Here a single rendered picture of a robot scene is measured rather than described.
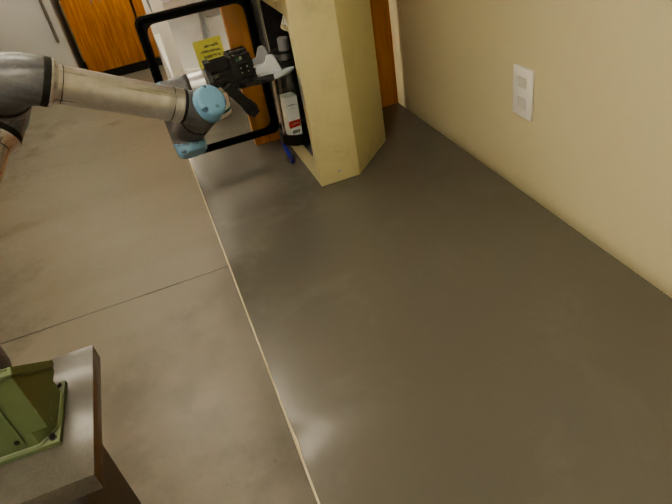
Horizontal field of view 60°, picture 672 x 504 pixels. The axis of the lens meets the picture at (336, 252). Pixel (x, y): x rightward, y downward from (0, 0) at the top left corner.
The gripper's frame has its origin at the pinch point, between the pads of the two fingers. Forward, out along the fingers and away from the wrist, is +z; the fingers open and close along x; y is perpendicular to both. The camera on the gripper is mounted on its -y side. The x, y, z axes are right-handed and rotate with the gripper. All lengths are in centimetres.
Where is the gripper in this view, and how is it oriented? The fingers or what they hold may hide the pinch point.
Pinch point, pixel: (286, 65)
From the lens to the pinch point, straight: 155.0
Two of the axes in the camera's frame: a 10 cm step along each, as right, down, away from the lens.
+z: 9.2, -3.7, 1.6
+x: -3.4, -5.0, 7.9
